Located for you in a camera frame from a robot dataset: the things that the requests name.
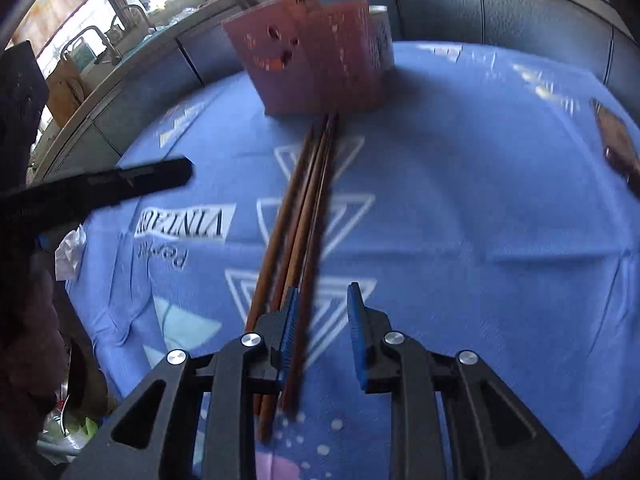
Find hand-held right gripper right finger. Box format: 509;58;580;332
346;282;584;480

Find brown wooden chopstick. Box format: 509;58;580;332
255;117;328;443
244;122;317;336
280;112;342;413
270;115;335;311

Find bamboo window blind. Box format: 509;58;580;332
10;0;126;46

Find tall steel faucet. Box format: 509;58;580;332
59;25;123;67

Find crumpled white tissue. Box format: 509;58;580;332
55;225;88;281

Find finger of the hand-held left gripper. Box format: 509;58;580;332
0;157;195;241

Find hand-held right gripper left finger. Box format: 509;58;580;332
87;285;302;480

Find black smartphone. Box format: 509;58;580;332
590;97;640;181

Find pink smiley utensil holder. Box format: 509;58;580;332
222;0;396;117

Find curved steel faucet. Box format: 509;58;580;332
109;4;153;33

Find blue printed tablecloth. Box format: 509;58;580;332
65;40;640;480

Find wooden cutting board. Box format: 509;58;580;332
47;55;96;128

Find grey kitchen cabinets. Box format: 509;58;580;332
45;0;640;171

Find blue white box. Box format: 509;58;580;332
65;40;98;73

